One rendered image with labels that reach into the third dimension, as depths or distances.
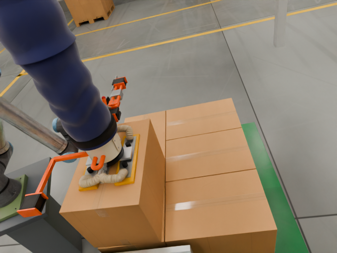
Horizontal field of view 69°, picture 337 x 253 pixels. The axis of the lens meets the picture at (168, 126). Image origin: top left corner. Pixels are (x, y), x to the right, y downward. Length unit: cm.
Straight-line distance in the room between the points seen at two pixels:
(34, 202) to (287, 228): 165
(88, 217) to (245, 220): 82
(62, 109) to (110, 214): 53
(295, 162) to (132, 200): 165
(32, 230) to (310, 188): 208
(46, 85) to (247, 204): 119
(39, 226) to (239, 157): 143
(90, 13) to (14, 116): 691
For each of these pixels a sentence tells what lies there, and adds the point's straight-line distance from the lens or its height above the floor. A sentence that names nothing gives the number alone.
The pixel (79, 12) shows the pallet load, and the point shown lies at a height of 36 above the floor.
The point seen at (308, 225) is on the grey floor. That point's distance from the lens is 213.
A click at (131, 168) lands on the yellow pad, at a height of 97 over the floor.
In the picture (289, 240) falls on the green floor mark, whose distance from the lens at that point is 205.
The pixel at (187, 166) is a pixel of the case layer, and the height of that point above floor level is 54.
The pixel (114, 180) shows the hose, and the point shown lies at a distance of 118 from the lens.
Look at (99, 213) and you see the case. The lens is 126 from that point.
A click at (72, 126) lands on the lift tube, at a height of 130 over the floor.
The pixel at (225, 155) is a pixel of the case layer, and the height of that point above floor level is 54.
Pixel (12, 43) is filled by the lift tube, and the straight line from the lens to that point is 97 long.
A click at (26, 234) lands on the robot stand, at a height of 49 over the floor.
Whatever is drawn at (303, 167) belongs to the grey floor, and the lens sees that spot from 242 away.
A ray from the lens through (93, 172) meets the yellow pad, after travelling 135.
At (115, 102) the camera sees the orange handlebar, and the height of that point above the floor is 109.
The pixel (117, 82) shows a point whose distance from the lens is 174.
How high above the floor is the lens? 186
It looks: 40 degrees down
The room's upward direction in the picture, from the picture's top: 17 degrees counter-clockwise
